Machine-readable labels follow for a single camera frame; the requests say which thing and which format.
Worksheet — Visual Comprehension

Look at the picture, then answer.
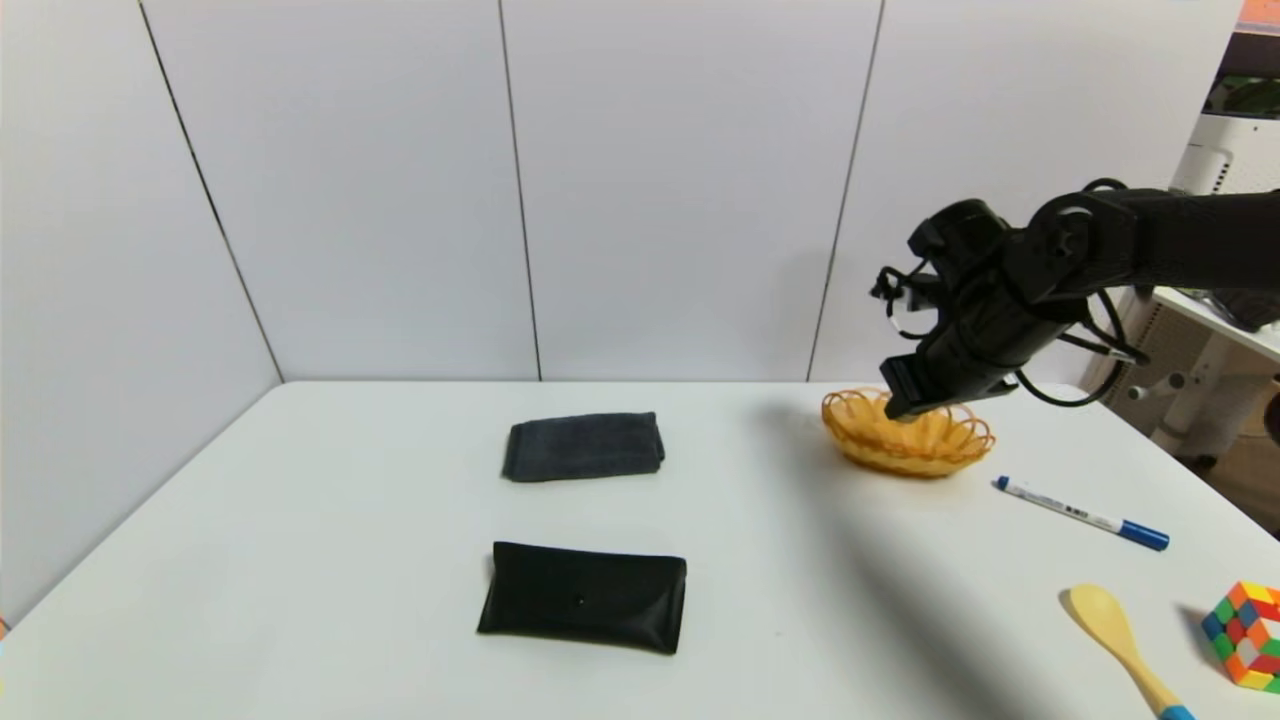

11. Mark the white appliance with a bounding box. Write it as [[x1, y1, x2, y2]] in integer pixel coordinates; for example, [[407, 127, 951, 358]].
[[1168, 110, 1280, 197]]

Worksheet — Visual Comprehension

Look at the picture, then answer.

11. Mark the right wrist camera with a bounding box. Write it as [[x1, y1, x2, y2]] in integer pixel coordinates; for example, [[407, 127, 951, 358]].
[[869, 262, 946, 339]]

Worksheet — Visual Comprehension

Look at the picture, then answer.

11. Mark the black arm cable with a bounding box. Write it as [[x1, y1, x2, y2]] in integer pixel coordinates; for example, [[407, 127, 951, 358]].
[[1015, 288, 1151, 408]]

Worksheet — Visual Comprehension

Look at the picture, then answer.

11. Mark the colourful puzzle cube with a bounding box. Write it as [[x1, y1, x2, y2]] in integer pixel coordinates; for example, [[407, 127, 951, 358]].
[[1201, 581, 1280, 695]]

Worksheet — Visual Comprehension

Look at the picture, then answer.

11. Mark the black leather pouch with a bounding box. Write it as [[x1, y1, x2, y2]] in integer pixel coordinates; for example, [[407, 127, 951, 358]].
[[477, 541, 689, 656]]

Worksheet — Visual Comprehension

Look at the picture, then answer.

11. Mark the yellow woven basket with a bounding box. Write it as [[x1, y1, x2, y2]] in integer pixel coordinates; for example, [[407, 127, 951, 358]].
[[822, 388, 996, 479]]

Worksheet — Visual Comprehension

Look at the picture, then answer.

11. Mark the white desk frame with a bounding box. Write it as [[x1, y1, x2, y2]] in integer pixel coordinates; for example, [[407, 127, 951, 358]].
[[1110, 288, 1280, 463]]

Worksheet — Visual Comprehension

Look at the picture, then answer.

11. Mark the yellow spoon with blue handle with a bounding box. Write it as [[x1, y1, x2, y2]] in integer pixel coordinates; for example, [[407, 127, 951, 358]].
[[1060, 584, 1196, 720]]

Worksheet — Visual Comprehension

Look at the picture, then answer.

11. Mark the folded dark grey towel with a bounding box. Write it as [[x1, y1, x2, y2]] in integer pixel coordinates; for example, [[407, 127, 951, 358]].
[[502, 411, 666, 484]]

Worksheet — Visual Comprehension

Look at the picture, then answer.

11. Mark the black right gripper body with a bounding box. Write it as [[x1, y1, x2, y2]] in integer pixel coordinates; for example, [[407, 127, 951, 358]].
[[879, 279, 1051, 411]]

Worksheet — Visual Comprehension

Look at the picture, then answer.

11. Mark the white marker with blue cap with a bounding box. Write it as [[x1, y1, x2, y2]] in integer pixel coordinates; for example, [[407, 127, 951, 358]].
[[995, 476, 1171, 553]]

